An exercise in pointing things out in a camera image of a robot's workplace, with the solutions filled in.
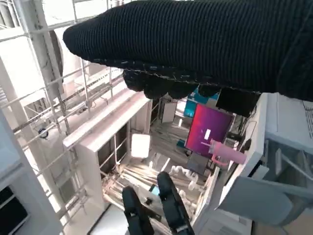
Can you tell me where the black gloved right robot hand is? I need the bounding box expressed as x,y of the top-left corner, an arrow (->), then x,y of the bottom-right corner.
63,0 -> 313,101

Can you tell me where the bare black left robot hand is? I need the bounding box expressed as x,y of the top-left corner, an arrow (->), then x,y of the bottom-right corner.
121,171 -> 195,235

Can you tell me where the black monitor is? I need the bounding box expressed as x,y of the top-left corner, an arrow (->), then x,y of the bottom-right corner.
215,87 -> 260,118

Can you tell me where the white light panel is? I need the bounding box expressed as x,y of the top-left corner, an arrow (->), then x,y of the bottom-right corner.
131,133 -> 152,158

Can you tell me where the monitor with pink screen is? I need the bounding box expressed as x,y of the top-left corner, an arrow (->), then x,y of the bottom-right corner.
185,103 -> 236,157

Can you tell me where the pink tumbler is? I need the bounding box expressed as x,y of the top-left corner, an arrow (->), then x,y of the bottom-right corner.
207,139 -> 247,165

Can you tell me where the grey chair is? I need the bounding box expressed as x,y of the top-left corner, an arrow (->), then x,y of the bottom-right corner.
217,175 -> 295,227

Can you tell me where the white wheeled cabinet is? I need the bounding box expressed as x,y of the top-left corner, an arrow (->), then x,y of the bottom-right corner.
220,93 -> 313,196

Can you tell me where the white shelf unit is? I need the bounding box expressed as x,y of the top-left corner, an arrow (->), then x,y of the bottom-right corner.
63,93 -> 154,213

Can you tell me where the white metal frame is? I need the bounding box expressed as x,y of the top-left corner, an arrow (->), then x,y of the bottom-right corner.
0,0 -> 128,235

